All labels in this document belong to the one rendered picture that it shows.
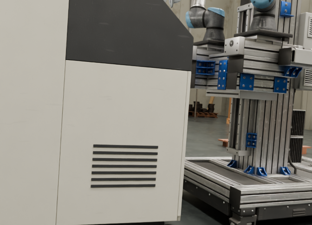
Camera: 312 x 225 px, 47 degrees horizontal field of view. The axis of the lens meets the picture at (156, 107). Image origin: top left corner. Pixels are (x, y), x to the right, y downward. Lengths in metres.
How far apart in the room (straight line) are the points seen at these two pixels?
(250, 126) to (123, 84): 0.96
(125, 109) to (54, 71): 0.35
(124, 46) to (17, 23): 0.45
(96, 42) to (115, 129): 0.39
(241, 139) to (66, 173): 1.11
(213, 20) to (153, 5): 0.84
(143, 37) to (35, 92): 0.52
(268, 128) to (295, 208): 0.50
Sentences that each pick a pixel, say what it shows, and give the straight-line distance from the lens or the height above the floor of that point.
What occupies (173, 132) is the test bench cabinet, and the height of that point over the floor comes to 0.50.
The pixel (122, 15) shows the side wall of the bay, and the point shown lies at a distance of 1.63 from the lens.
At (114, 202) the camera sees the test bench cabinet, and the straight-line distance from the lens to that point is 1.68.
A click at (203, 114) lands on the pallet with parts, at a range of 11.44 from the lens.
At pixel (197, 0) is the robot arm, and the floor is 1.33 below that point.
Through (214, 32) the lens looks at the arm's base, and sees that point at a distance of 2.42.
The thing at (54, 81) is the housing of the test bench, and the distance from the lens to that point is 1.57.
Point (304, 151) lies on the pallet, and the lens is 5.17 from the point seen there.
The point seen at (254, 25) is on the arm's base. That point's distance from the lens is 2.03.
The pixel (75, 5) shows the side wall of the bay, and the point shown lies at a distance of 1.61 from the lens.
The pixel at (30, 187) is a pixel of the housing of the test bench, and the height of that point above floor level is 0.24.
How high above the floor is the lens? 0.68
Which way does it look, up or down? 2 degrees down
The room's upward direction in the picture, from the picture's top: 4 degrees clockwise
